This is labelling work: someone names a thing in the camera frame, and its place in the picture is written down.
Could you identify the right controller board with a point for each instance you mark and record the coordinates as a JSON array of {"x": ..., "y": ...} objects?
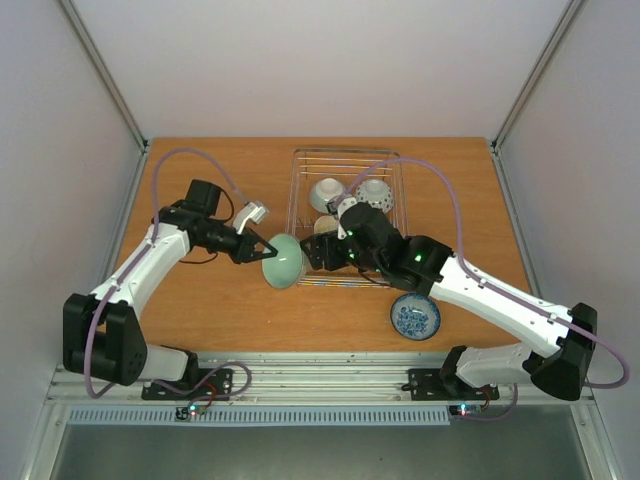
[{"x": 467, "y": 410}]

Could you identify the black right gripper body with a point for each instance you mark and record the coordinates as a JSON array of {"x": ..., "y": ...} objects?
[{"x": 325, "y": 250}]

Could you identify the grey slotted cable duct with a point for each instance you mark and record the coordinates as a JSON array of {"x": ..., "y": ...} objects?
[{"x": 263, "y": 416}]

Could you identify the green ring patterned bowl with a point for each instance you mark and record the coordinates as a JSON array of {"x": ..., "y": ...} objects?
[{"x": 323, "y": 192}]

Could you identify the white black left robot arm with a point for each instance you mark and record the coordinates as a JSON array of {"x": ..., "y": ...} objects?
[{"x": 102, "y": 337}]

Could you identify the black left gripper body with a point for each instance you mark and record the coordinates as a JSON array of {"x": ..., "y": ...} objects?
[{"x": 241, "y": 253}]

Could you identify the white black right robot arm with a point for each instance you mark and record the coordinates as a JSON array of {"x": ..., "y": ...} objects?
[{"x": 555, "y": 343}]

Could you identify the pale green bowl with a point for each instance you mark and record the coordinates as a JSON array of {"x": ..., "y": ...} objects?
[{"x": 288, "y": 266}]

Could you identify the blue floral white bowl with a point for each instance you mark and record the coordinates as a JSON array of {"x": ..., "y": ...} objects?
[{"x": 415, "y": 317}]

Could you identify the pink patterned bowl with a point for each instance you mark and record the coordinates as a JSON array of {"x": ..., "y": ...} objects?
[{"x": 376, "y": 193}]

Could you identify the controller board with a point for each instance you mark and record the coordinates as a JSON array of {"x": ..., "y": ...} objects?
[
  {"x": 190, "y": 412},
  {"x": 467, "y": 410}
]

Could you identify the yellow blue patterned bowl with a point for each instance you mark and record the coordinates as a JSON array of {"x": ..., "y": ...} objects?
[{"x": 325, "y": 224}]

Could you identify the left controller board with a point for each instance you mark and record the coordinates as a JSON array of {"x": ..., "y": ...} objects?
[{"x": 190, "y": 412}]

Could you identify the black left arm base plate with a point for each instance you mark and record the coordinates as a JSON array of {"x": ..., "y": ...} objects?
[{"x": 191, "y": 386}]

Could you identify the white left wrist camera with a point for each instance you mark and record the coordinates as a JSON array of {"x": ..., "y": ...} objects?
[{"x": 252, "y": 212}]

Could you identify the metal wire dish rack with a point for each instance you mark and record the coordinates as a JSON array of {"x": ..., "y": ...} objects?
[{"x": 312, "y": 164}]

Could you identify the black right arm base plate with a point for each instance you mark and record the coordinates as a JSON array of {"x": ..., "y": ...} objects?
[{"x": 426, "y": 384}]

